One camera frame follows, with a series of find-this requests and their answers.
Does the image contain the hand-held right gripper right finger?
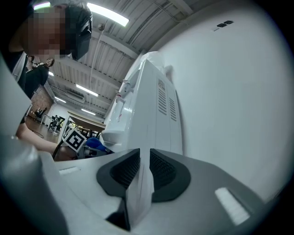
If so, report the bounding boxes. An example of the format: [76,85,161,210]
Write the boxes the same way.
[137,148,274,235]

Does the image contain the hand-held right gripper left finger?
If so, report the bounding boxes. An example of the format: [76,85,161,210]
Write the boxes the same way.
[54,148,141,235]

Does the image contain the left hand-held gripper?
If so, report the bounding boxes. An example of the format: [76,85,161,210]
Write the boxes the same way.
[61,126,113,159]

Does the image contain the blue cloth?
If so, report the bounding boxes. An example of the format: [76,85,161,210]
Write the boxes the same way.
[85,136,108,151]

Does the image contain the person's left forearm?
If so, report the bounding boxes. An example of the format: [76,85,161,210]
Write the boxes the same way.
[15,121,79,162]

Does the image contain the white desk with wooden edge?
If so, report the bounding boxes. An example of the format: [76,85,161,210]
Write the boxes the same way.
[66,111,107,134]

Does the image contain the black office chair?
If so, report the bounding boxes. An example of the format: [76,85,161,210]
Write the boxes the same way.
[47,114,67,135]

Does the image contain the white drip tray grille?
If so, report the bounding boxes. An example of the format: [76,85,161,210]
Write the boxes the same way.
[100,129,125,145]

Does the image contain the ceiling air conditioner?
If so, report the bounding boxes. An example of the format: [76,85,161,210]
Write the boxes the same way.
[66,90,86,104]

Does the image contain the person's black shirt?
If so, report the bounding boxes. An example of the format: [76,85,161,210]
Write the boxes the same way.
[4,51,28,90]

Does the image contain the person's head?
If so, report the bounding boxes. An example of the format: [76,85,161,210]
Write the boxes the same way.
[8,0,93,62]

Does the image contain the clear plastic cover bag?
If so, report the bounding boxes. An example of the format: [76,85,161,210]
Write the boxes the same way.
[141,51,175,83]

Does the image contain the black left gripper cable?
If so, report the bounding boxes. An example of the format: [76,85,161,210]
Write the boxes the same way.
[51,140,65,161]

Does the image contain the black double wall socket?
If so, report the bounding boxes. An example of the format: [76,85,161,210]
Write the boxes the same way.
[216,19,235,29]

